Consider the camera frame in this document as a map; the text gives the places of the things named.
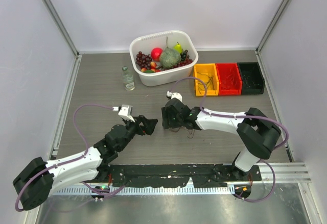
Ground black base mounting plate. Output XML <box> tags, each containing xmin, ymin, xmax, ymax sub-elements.
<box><xmin>88</xmin><ymin>163</ymin><xmax>262</xmax><ymax>188</ymax></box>

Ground green pear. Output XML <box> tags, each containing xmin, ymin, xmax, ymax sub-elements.
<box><xmin>173</xmin><ymin>42</ymin><xmax>183</xmax><ymax>54</ymax></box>

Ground small peaches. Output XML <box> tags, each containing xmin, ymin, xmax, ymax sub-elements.
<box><xmin>140</xmin><ymin>61</ymin><xmax>162</xmax><ymax>73</ymax></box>

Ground white slotted cable duct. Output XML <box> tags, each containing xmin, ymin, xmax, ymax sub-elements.
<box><xmin>54</xmin><ymin>184</ymin><xmax>235</xmax><ymax>196</ymax></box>

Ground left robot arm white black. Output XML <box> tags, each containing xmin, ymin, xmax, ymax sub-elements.
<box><xmin>13</xmin><ymin>115</ymin><xmax>158</xmax><ymax>212</ymax></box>

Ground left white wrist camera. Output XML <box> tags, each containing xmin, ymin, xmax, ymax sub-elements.
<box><xmin>118</xmin><ymin>105</ymin><xmax>135</xmax><ymax>122</ymax></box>

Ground thin black wire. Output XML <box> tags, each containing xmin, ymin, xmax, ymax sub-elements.
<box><xmin>242</xmin><ymin>67</ymin><xmax>263</xmax><ymax>91</ymax></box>

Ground red cherry bunch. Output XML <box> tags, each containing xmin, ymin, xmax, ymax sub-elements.
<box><xmin>162</xmin><ymin>59</ymin><xmax>193</xmax><ymax>71</ymax></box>

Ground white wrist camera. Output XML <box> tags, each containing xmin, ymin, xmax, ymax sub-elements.
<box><xmin>118</xmin><ymin>105</ymin><xmax>135</xmax><ymax>122</ymax></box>
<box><xmin>166</xmin><ymin>91</ymin><xmax>182</xmax><ymax>102</ymax></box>

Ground green netted melon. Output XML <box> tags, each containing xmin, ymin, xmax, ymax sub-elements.
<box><xmin>159</xmin><ymin>48</ymin><xmax>181</xmax><ymax>68</ymax></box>

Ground yellow storage bin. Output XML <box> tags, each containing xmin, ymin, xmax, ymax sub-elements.
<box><xmin>194</xmin><ymin>63</ymin><xmax>220</xmax><ymax>96</ymax></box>

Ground red storage bin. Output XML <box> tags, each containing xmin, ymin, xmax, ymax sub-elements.
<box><xmin>216</xmin><ymin>63</ymin><xmax>242</xmax><ymax>96</ymax></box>

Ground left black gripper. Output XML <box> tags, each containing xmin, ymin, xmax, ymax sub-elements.
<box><xmin>118</xmin><ymin>115</ymin><xmax>157</xmax><ymax>152</ymax></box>

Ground red pomegranate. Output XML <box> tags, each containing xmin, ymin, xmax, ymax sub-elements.
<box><xmin>151</xmin><ymin>47</ymin><xmax>163</xmax><ymax>61</ymax></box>

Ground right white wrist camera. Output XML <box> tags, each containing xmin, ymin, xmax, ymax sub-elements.
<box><xmin>166</xmin><ymin>91</ymin><xmax>182</xmax><ymax>102</ymax></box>

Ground black storage bin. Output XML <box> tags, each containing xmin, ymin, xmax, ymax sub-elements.
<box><xmin>237</xmin><ymin>62</ymin><xmax>265</xmax><ymax>95</ymax></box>

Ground white plastic basket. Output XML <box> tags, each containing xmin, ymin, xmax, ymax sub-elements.
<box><xmin>129</xmin><ymin>30</ymin><xmax>199</xmax><ymax>87</ymax></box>

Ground dark red grape bunch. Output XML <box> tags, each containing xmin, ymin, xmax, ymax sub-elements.
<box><xmin>135</xmin><ymin>51</ymin><xmax>153</xmax><ymax>67</ymax></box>

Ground clear glass bottle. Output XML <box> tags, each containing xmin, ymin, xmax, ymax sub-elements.
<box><xmin>122</xmin><ymin>66</ymin><xmax>135</xmax><ymax>91</ymax></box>

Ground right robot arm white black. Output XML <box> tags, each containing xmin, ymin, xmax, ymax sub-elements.
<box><xmin>161</xmin><ymin>98</ymin><xmax>281</xmax><ymax>181</ymax></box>

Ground dark brown wire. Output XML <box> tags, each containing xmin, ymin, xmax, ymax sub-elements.
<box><xmin>170</xmin><ymin>126</ymin><xmax>196</xmax><ymax>139</ymax></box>

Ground dark purple grape bunch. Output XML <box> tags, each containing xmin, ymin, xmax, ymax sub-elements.
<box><xmin>180</xmin><ymin>49</ymin><xmax>189</xmax><ymax>61</ymax></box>

